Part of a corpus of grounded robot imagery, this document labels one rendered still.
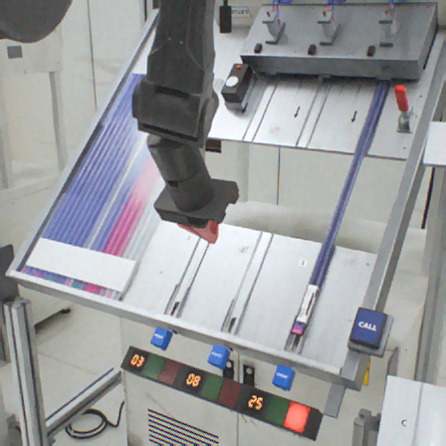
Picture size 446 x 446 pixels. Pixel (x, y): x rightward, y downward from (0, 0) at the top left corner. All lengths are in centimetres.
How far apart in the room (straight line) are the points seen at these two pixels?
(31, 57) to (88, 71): 141
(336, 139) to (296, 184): 192
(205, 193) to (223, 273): 27
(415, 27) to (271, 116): 29
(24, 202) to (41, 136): 177
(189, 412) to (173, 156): 94
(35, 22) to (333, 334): 74
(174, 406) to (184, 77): 107
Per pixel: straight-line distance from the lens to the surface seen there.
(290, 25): 120
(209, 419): 150
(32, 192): 226
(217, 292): 97
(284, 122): 112
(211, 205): 75
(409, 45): 110
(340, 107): 111
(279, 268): 95
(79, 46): 364
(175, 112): 64
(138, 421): 166
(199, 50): 60
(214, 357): 92
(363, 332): 84
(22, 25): 21
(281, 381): 88
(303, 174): 295
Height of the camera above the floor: 120
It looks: 20 degrees down
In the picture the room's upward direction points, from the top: straight up
